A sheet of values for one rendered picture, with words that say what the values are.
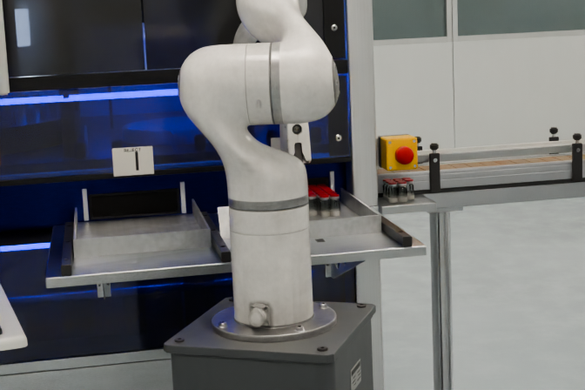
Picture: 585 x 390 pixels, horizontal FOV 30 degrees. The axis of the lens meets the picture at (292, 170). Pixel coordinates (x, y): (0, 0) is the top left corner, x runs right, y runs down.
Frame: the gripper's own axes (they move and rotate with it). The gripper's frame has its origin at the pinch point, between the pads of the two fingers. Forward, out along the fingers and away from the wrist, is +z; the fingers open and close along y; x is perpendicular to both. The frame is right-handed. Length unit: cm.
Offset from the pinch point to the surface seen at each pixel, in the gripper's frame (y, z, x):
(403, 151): 7.2, -4.5, -25.6
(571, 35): 471, -6, -278
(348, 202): 11.0, 6.5, -13.8
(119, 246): -15.3, 6.5, 37.2
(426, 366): 147, 96, -73
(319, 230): -15.3, 6.4, -1.7
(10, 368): 11, 37, 62
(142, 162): 10.6, -5.7, 30.9
